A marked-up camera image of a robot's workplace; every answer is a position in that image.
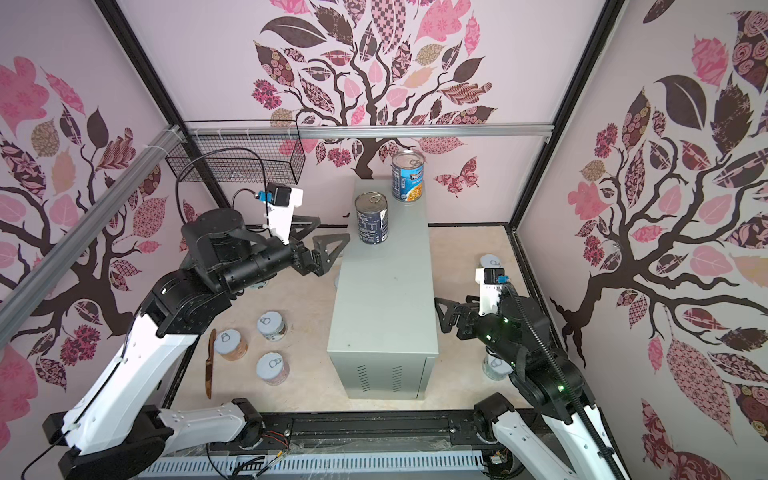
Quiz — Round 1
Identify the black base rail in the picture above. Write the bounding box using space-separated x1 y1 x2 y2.
107 407 613 480

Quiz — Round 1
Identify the blue chicken noodle soup can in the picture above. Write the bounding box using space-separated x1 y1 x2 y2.
391 150 425 202

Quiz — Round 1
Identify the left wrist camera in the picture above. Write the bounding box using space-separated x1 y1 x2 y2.
257 182 304 244

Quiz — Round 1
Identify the brown wooden knife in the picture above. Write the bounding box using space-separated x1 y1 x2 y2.
204 329 217 399

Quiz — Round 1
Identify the white slotted cable duct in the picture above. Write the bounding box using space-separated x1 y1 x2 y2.
138 451 485 479

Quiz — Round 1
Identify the teal short can left middle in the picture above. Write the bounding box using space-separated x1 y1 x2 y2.
257 311 287 342

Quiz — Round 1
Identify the green short can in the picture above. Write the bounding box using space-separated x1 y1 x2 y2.
480 254 503 269

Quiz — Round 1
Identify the teal short can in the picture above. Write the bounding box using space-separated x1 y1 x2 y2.
482 354 513 382
257 311 287 342

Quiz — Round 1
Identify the brown short can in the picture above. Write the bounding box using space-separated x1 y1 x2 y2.
214 329 248 362

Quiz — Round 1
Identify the pink short can left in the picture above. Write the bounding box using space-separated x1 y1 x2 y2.
256 352 290 386

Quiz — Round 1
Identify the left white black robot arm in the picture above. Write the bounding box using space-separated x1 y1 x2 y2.
43 208 350 479

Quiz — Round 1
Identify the dark navy tall can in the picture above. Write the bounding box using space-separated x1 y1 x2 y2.
355 191 388 245

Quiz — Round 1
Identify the aluminium rail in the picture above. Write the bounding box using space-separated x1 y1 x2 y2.
187 123 554 139
1 125 182 345

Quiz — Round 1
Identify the teal short can right front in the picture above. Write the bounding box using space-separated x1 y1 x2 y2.
482 354 513 382

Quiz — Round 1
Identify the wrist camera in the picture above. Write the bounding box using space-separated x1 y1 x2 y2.
475 268 509 315
257 182 304 244

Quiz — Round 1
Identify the grey metal cabinet counter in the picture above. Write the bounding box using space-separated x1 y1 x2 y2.
327 180 439 400

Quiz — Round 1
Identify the black wire basket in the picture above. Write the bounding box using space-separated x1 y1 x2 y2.
165 121 306 185

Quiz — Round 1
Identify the aluminium rail left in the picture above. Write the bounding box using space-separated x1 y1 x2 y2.
1 125 182 345

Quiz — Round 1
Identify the aluminium rail back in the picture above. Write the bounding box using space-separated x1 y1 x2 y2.
187 123 554 139

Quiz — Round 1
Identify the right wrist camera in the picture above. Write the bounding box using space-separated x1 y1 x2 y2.
475 268 509 315

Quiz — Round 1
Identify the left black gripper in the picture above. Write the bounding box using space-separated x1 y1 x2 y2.
218 215 350 294

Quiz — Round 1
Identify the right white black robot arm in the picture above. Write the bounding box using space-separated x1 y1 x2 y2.
434 291 629 479

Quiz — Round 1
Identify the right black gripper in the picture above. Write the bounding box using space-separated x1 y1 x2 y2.
433 290 521 370

